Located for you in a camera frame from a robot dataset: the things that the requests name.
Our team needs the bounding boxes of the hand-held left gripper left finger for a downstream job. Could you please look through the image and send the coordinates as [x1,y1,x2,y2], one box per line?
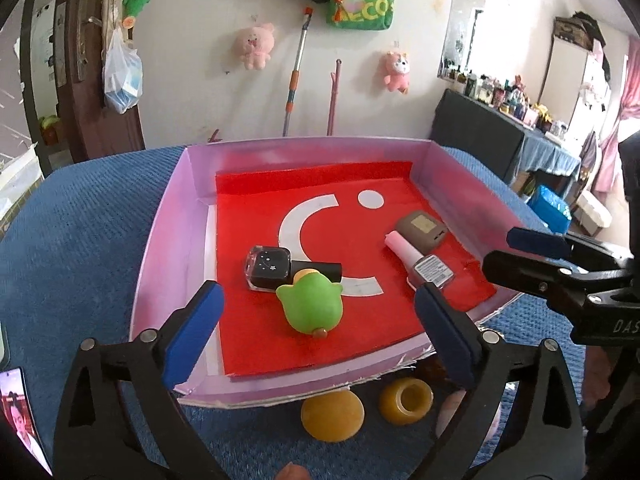
[52,280,226,480]

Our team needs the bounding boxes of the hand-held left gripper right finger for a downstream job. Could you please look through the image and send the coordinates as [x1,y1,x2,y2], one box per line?
[414,282,586,480]

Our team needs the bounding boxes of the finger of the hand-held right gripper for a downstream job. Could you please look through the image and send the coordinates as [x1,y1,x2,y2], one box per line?
[481,251,591,312]
[506,227,636,275]

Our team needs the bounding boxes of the pink nail polish bottle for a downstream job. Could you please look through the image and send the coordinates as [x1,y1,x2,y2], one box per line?
[384,230,456,290]

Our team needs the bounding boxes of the pink round earbud case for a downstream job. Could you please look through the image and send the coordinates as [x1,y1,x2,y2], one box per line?
[434,387,501,443]

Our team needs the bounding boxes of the orange round plastic cap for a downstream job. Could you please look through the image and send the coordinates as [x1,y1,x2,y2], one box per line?
[378,377,435,427]
[300,391,365,443]

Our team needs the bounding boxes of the purple cardboard box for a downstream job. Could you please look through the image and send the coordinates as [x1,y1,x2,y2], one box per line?
[129,136,548,408]

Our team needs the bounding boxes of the black nail polish bottle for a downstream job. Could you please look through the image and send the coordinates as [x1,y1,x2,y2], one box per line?
[245,245,343,293]

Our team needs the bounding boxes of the brown rounded case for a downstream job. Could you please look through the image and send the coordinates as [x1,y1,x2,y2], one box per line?
[395,211,448,255]

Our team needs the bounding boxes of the green duck toy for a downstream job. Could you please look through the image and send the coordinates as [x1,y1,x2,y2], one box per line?
[276,268,346,339]

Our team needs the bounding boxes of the blue plastic basket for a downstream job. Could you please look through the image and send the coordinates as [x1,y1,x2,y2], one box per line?
[529,185,573,234]

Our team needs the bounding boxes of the red paper sheet white print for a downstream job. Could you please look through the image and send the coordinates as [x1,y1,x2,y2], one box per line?
[215,160,498,377]

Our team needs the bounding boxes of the white stool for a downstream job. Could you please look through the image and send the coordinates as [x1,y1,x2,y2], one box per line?
[575,192,613,233]

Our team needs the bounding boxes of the pink curtain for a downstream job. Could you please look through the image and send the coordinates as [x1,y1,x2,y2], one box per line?
[592,35,640,196]

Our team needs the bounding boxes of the table with blue cloth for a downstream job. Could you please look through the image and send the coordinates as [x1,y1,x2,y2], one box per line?
[431,89,583,196]

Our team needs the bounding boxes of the row of cosmetic bottles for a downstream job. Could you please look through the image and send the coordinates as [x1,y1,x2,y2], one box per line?
[442,67,571,141]

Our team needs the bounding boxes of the blue textured towel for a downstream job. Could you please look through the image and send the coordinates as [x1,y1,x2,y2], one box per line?
[0,145,588,480]

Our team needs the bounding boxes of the white wardrobe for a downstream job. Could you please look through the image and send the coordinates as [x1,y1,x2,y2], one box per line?
[537,35,591,126]

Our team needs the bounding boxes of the smartphone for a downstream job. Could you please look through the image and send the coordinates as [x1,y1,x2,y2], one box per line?
[0,367,53,477]

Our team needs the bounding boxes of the brown patterned bag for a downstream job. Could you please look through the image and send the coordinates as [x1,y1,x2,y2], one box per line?
[552,12,598,48]

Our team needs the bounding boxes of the pink cat plush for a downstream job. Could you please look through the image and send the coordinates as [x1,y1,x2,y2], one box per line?
[382,50,412,95]

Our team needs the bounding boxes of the pink stick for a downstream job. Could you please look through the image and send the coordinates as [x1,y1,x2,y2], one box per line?
[326,59,343,136]

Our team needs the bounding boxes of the brown wooden door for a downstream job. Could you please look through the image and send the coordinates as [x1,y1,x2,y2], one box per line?
[57,0,146,163]

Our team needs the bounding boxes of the white plastic bag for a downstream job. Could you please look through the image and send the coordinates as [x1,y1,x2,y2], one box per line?
[102,27,144,115]

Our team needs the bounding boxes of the pink pig plush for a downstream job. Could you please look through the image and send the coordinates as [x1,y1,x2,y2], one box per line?
[234,22,277,71]

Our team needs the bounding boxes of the beige lace cloth strip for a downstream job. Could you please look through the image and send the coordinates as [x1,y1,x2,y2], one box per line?
[102,0,131,56]

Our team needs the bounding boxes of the wall mirror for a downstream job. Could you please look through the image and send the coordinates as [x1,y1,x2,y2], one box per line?
[437,0,487,81]

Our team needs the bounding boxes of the silver mop handle orange grip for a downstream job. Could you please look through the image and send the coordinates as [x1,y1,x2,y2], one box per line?
[282,6,314,137]

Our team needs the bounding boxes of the metal door handle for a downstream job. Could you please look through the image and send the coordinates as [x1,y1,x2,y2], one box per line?
[75,0,98,83]

